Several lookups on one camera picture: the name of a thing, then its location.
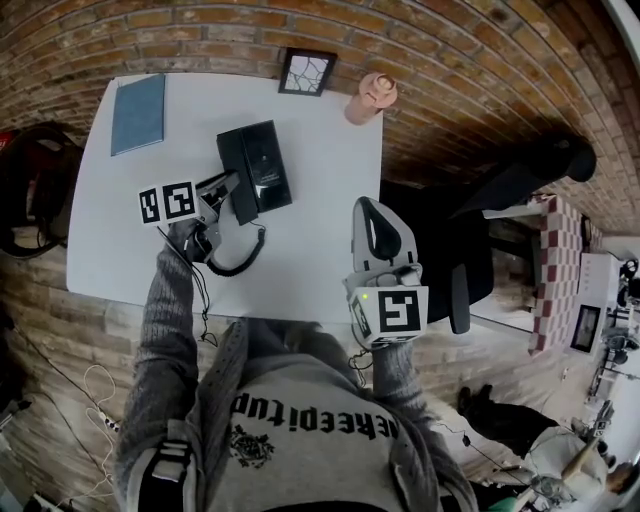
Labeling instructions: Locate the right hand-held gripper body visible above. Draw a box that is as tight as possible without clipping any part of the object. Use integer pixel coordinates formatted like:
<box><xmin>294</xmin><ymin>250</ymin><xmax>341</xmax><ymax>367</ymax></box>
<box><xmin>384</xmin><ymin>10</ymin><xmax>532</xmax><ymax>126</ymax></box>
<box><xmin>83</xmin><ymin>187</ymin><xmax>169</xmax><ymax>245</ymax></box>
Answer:
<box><xmin>342</xmin><ymin>263</ymin><xmax>431</xmax><ymax>352</ymax></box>

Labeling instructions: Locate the white microwave oven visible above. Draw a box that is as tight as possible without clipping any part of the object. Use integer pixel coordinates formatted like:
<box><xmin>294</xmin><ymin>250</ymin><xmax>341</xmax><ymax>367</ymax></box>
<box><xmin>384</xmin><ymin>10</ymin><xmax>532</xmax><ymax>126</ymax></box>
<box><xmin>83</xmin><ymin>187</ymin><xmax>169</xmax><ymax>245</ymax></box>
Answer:
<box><xmin>563</xmin><ymin>251</ymin><xmax>624</xmax><ymax>358</ymax></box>

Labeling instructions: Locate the person's torso in grey sweatshirt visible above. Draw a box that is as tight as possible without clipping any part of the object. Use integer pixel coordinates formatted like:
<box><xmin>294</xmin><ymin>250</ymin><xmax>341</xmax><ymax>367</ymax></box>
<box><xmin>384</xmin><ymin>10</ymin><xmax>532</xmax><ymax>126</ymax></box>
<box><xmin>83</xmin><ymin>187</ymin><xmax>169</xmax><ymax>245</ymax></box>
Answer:
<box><xmin>113</xmin><ymin>319</ymin><xmax>481</xmax><ymax>512</ymax></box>

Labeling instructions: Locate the black office chair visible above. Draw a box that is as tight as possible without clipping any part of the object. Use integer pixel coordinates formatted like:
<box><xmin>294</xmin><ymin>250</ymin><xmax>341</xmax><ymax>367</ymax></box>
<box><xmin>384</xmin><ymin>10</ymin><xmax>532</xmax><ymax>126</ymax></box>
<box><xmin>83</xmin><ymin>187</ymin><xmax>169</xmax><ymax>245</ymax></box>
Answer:
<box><xmin>379</xmin><ymin>131</ymin><xmax>599</xmax><ymax>336</ymax></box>

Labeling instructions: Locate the person's left hand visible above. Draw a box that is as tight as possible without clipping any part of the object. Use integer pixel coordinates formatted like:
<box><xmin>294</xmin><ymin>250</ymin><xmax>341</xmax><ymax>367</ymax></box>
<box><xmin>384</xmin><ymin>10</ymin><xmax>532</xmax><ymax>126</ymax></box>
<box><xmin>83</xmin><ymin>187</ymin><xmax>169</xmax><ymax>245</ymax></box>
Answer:
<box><xmin>167</xmin><ymin>219</ymin><xmax>207</xmax><ymax>264</ymax></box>

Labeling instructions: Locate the person's left forearm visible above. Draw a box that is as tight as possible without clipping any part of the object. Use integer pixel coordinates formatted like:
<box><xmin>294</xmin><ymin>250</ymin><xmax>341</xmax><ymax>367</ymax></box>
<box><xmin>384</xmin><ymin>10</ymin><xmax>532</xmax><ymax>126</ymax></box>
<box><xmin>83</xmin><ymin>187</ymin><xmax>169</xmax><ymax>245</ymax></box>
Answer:
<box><xmin>130</xmin><ymin>243</ymin><xmax>202</xmax><ymax>392</ymax></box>

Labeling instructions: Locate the white square table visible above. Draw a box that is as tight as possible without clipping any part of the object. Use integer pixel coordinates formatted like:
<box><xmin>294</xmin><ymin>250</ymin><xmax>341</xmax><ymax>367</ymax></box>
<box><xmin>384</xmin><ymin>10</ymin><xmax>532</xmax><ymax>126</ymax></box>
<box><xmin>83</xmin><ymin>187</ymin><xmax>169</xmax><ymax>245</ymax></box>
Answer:
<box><xmin>65</xmin><ymin>72</ymin><xmax>386</xmax><ymax>324</ymax></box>

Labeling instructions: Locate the red checkered tablecloth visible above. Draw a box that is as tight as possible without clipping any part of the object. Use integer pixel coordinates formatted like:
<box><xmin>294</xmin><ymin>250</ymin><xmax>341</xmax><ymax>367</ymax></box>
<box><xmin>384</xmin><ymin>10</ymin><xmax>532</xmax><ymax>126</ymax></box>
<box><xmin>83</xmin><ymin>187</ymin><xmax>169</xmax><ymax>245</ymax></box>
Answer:
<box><xmin>528</xmin><ymin>194</ymin><xmax>587</xmax><ymax>357</ymax></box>

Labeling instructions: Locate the black cable with inline adapter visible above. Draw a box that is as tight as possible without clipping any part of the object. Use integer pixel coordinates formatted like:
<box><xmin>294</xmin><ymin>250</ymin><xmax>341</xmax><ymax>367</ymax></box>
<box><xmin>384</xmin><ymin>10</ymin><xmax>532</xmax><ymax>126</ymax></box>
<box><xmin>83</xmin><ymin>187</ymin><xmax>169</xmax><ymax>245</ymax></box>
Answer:
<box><xmin>433</xmin><ymin>421</ymin><xmax>532</xmax><ymax>487</ymax></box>

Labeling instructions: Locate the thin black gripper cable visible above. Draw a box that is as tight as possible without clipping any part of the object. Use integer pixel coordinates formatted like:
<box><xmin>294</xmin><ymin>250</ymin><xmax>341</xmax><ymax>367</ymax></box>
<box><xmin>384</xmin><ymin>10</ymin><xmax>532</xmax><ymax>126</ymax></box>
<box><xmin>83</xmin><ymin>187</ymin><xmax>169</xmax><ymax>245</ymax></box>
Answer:
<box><xmin>191</xmin><ymin>258</ymin><xmax>220</xmax><ymax>347</ymax></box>
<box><xmin>347</xmin><ymin>343</ymin><xmax>375</xmax><ymax>387</ymax></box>

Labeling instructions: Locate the blue notebook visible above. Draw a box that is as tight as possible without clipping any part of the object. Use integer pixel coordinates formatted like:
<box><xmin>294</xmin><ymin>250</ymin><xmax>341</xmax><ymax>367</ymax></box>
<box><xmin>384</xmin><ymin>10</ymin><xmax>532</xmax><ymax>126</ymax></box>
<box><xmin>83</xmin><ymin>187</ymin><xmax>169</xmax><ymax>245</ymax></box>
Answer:
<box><xmin>109</xmin><ymin>73</ymin><xmax>167</xmax><ymax>159</ymax></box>

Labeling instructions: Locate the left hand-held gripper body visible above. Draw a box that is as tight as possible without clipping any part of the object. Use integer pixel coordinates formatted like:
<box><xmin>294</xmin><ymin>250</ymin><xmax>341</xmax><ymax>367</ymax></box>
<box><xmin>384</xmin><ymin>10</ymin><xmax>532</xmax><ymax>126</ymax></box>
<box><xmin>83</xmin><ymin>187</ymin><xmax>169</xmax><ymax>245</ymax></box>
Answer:
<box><xmin>138</xmin><ymin>179</ymin><xmax>224</xmax><ymax>262</ymax></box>

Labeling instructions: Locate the person's leg in grey trousers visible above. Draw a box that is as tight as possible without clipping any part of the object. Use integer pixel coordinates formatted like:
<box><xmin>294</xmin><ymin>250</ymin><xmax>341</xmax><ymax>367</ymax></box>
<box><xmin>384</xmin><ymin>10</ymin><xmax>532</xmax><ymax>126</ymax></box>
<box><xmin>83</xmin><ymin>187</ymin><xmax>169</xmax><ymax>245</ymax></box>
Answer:
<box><xmin>248</xmin><ymin>319</ymin><xmax>322</xmax><ymax>372</ymax></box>

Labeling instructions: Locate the white power cable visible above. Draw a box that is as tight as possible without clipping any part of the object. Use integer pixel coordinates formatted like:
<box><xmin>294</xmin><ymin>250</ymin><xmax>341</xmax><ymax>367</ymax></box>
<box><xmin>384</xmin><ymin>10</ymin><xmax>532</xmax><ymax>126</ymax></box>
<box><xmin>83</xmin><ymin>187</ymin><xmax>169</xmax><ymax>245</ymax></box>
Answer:
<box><xmin>59</xmin><ymin>363</ymin><xmax>124</xmax><ymax>506</ymax></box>

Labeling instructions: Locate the black rectangular box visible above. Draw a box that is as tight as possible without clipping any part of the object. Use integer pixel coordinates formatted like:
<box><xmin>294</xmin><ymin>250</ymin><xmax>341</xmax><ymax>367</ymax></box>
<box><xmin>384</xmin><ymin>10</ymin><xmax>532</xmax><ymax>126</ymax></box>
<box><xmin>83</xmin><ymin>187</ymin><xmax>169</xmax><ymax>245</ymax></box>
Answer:
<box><xmin>238</xmin><ymin>118</ymin><xmax>295</xmax><ymax>215</ymax></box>

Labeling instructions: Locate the rattan chair with red cushion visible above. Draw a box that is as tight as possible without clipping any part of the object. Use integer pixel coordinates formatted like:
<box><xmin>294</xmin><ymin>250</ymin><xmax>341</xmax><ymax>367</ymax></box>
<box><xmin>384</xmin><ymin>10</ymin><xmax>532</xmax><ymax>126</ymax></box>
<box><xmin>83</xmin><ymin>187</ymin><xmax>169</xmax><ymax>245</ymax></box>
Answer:
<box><xmin>0</xmin><ymin>121</ymin><xmax>85</xmax><ymax>259</ymax></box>

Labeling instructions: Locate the pink bottle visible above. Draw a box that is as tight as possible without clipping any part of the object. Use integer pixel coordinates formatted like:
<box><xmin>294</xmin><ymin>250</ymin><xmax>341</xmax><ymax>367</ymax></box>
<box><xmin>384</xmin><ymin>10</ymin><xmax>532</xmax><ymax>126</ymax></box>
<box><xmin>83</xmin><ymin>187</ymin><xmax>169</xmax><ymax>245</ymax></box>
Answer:
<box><xmin>343</xmin><ymin>71</ymin><xmax>399</xmax><ymax>127</ymax></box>

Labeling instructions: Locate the black picture frame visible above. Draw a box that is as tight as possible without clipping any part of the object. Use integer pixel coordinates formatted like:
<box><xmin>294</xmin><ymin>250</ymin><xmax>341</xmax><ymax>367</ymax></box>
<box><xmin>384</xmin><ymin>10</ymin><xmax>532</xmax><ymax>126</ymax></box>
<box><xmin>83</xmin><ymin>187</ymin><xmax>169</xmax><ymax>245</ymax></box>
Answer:
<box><xmin>277</xmin><ymin>47</ymin><xmax>339</xmax><ymax>98</ymax></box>

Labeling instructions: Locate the person's right forearm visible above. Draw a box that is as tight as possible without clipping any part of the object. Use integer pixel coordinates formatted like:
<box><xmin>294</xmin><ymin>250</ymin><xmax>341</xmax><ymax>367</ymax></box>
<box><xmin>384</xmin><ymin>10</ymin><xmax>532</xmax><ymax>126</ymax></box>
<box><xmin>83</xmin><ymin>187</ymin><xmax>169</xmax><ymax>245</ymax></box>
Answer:
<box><xmin>366</xmin><ymin>341</ymin><xmax>427</xmax><ymax>422</ymax></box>

